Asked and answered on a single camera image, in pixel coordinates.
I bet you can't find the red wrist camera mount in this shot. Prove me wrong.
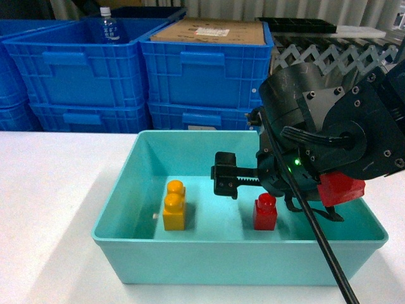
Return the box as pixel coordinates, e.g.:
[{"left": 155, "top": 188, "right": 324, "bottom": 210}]
[{"left": 317, "top": 172, "right": 366, "bottom": 207}]

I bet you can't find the blue crate upper left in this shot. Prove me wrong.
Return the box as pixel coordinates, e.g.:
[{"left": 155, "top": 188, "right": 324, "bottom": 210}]
[{"left": 0, "top": 19, "right": 77, "bottom": 108}]

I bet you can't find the blue crate lower middle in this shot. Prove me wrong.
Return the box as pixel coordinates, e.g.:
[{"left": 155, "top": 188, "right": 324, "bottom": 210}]
[{"left": 30, "top": 103, "right": 153, "bottom": 134}]

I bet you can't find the blue crate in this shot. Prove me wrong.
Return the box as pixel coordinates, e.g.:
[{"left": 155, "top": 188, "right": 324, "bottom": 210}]
[
  {"left": 1, "top": 102, "right": 42, "bottom": 131},
  {"left": 147, "top": 102, "right": 255, "bottom": 130},
  {"left": 30, "top": 103, "right": 153, "bottom": 134},
  {"left": 141, "top": 22, "right": 274, "bottom": 109},
  {"left": 4, "top": 18, "right": 168, "bottom": 108},
  {"left": 0, "top": 19, "right": 77, "bottom": 108}
]

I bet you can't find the brown cardboard box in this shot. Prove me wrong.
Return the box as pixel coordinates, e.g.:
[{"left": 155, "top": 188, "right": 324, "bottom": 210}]
[{"left": 151, "top": 18, "right": 265, "bottom": 46}]

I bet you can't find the blue crate lower left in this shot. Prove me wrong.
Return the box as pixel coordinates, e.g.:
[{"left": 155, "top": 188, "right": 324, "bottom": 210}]
[{"left": 1, "top": 102, "right": 42, "bottom": 131}]

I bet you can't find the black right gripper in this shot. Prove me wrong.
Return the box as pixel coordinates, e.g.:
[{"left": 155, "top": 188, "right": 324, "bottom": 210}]
[{"left": 212, "top": 139, "right": 344, "bottom": 222}]

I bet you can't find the blue crate lower right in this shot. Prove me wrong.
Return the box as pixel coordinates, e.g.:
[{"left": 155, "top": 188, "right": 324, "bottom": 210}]
[{"left": 147, "top": 102, "right": 255, "bottom": 130}]

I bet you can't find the turquoise plastic bin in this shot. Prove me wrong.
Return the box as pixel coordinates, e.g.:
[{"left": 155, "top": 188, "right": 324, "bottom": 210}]
[{"left": 91, "top": 130, "right": 389, "bottom": 287}]

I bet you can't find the yellow toy block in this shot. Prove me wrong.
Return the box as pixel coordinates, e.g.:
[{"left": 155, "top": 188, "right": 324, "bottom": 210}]
[{"left": 163, "top": 180, "right": 187, "bottom": 231}]

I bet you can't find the black cable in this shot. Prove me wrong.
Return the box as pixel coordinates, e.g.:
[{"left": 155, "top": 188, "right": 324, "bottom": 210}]
[{"left": 259, "top": 107, "right": 361, "bottom": 304}]

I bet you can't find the white foam board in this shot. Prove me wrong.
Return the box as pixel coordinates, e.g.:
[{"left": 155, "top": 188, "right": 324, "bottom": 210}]
[{"left": 330, "top": 25, "right": 386, "bottom": 39}]

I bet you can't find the clear plastic water bottle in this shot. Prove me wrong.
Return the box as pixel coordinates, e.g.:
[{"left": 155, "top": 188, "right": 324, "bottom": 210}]
[{"left": 99, "top": 7, "right": 122, "bottom": 44}]

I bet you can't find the red toy block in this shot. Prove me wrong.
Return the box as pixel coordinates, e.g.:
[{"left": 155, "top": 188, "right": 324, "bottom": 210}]
[{"left": 252, "top": 193, "right": 278, "bottom": 231}]

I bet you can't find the black plastic tray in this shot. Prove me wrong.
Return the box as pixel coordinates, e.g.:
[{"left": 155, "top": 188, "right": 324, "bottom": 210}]
[{"left": 255, "top": 17, "right": 337, "bottom": 34}]

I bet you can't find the blue crate upper middle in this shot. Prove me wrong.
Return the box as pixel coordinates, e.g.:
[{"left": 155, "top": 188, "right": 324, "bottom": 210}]
[{"left": 4, "top": 18, "right": 168, "bottom": 108}]

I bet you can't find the blue crate upper right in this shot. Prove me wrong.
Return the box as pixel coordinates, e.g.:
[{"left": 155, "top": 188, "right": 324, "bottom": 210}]
[{"left": 141, "top": 22, "right": 274, "bottom": 109}]

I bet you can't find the grey expandable scissor conveyor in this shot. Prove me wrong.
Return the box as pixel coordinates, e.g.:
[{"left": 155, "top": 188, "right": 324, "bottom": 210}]
[{"left": 271, "top": 44, "right": 398, "bottom": 76}]

